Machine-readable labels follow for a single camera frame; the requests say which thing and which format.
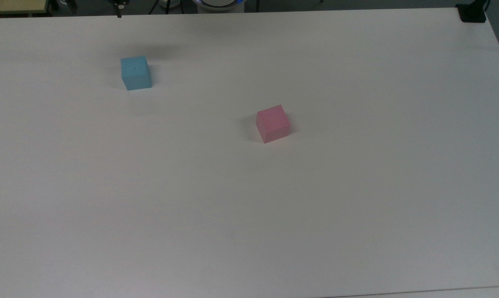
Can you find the pink cube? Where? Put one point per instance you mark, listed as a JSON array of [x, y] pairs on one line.
[[273, 123]]

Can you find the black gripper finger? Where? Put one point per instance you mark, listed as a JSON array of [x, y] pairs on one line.
[[118, 11]]

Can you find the blue cube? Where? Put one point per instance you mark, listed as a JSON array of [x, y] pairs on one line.
[[135, 73]]

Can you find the black table clamp mount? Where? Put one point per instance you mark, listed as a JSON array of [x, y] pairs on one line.
[[471, 13]]

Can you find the black tripod legs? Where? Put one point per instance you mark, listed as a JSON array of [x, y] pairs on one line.
[[164, 5]]

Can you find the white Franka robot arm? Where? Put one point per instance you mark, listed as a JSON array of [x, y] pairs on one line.
[[219, 3]]

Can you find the wooden side table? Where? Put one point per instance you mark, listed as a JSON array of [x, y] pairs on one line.
[[13, 6]]

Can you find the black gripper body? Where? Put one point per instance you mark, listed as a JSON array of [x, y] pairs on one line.
[[119, 2]]

